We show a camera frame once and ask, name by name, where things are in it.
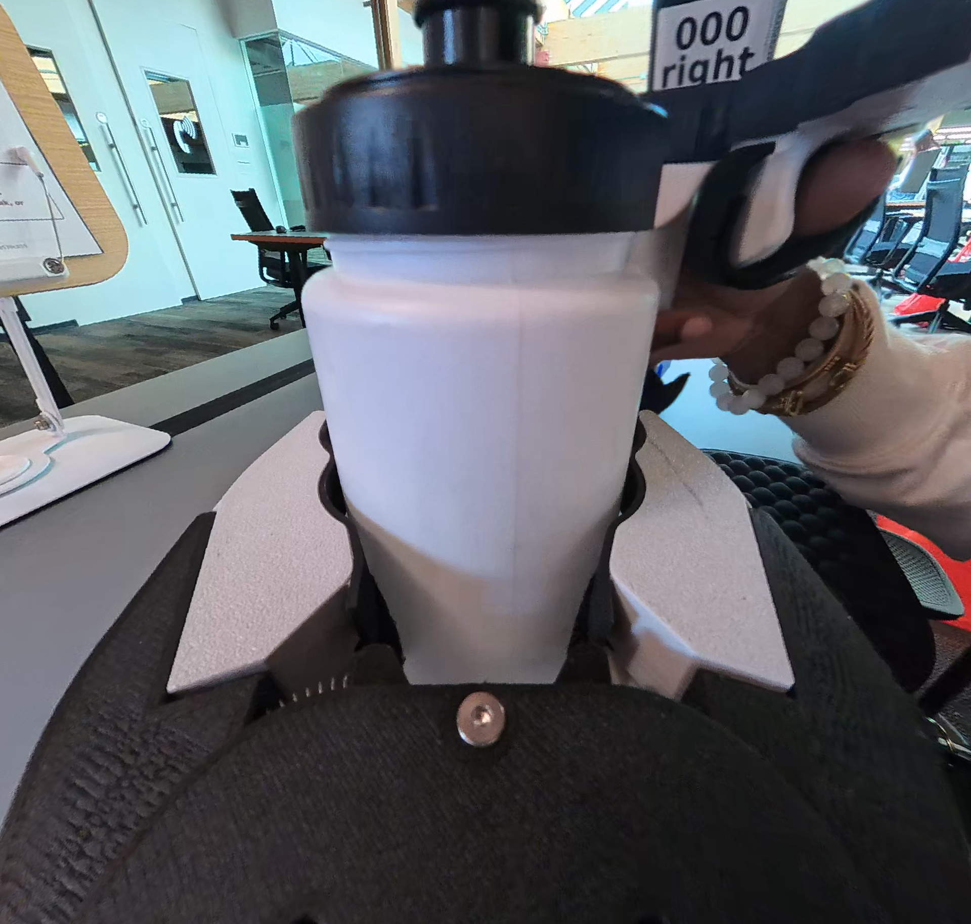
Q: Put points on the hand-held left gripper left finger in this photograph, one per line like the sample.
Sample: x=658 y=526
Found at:
x=258 y=575

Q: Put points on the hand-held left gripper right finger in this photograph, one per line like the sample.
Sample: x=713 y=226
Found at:
x=683 y=560

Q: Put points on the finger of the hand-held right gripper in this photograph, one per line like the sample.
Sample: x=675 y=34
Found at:
x=895 y=116

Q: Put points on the white plastic bottle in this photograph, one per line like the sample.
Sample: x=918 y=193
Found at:
x=470 y=408

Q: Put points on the black bottle lid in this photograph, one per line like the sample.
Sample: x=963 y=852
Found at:
x=455 y=158

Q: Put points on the person's right forearm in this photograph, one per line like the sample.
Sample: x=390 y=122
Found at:
x=910 y=423

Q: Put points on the black office chair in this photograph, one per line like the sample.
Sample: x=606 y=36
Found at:
x=254 y=211
x=941 y=204

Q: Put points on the white document stand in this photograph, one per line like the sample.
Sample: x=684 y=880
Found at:
x=114 y=454

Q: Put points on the black mesh chair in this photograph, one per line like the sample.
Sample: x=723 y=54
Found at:
x=922 y=583

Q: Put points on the wooden office desk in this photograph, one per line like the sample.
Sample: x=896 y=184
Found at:
x=288 y=238

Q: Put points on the white door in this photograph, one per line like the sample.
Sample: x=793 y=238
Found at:
x=197 y=241
x=114 y=257

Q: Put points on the wooden instruction board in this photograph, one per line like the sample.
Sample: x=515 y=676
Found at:
x=91 y=204

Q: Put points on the printed instruction sheet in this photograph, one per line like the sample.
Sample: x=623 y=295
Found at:
x=23 y=181

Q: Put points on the wooden post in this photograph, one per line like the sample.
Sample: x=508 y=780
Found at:
x=383 y=14

